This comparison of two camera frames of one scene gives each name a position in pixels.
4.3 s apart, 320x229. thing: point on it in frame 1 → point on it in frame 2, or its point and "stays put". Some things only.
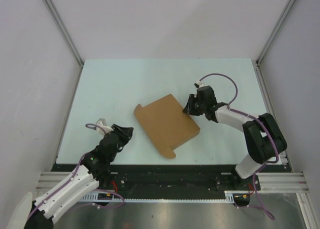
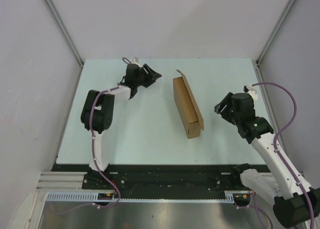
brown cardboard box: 166,124 → 187,106
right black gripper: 189,109 → 226,101
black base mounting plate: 180,177 stays put
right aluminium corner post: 278,25 stays put
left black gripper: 124,133 → 151,77
